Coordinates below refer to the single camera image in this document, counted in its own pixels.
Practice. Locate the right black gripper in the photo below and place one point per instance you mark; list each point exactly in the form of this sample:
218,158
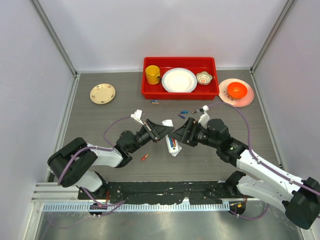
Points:
183,135

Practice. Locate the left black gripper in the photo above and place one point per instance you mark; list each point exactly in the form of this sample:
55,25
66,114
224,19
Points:
155,131

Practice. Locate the white remote control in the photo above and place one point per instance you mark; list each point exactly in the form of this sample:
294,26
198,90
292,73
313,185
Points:
169,123

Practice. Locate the white battery cover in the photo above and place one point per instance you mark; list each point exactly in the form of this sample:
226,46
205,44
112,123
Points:
176,151

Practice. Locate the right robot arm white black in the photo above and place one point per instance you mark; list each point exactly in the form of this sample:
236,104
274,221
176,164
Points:
297,198

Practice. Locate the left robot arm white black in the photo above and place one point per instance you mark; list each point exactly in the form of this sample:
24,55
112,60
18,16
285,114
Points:
72,163

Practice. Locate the purple battery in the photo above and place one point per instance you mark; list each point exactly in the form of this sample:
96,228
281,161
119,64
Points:
181,116

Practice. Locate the red orange battery front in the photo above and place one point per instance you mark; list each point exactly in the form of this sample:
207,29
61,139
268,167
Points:
144,157

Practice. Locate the blue brown battery near tray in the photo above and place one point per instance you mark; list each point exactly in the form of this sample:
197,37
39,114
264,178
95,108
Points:
155,101

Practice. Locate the white plate in tray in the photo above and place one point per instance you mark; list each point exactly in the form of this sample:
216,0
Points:
179,80

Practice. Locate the red plastic tray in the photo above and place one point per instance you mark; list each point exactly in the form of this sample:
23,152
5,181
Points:
195,64

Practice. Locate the yellow mug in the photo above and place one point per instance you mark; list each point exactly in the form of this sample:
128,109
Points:
152,73

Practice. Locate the small patterned bowl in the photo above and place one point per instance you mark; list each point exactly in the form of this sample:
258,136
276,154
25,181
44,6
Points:
204,78

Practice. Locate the cream floral plate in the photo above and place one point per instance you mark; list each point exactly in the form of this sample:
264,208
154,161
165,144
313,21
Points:
102,93

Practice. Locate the orange bowl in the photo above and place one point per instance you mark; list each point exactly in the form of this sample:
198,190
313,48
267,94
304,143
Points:
237,90

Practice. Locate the pink plate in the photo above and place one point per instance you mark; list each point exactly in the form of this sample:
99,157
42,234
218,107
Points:
239,103

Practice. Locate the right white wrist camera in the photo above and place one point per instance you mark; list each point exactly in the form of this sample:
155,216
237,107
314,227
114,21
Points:
204,117

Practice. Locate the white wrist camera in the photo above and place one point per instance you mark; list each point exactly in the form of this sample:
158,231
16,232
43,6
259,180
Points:
204,117
136,116

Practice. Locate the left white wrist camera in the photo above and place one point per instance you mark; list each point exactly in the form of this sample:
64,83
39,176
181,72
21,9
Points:
136,116

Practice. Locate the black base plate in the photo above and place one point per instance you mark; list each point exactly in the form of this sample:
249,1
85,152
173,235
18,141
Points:
166,192

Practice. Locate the slotted cable duct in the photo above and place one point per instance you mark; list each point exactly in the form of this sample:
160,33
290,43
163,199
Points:
90,207

